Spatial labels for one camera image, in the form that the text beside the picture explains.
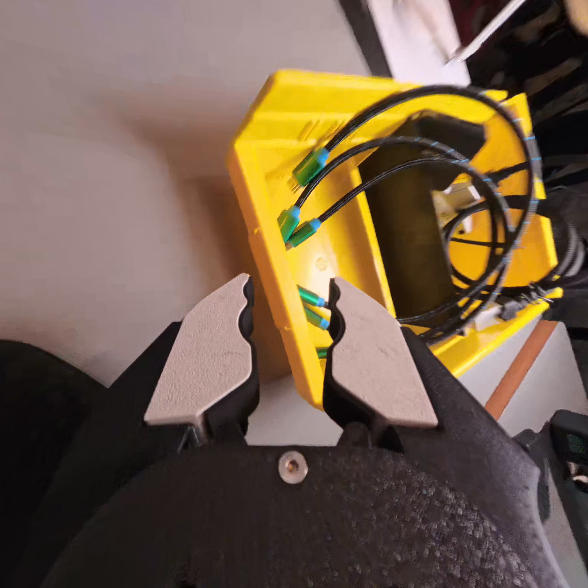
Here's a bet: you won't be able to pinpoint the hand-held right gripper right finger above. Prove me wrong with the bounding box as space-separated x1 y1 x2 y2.
322 277 439 430

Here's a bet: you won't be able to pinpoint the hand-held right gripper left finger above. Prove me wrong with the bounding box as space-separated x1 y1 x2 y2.
143 274 261 442

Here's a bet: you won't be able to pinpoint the grey hdmi switch box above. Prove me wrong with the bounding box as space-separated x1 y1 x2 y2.
432 181 483 232

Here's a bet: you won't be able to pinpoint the black blue braided HDMI cable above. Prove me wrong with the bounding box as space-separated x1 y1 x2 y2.
292 85 540 341

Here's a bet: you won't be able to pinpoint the yellow plastic bin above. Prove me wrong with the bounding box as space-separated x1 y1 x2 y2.
227 69 563 411

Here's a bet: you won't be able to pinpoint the black bin divider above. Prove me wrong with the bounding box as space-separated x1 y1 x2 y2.
358 147 460 319

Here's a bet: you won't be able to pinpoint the grey wood-edged table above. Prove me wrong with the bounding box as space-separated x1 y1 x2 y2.
486 319 588 442

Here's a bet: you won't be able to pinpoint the black textured pad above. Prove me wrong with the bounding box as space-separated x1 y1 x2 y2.
0 340 111 552

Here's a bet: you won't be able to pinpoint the black device green lights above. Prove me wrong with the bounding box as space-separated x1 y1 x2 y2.
549 409 588 488

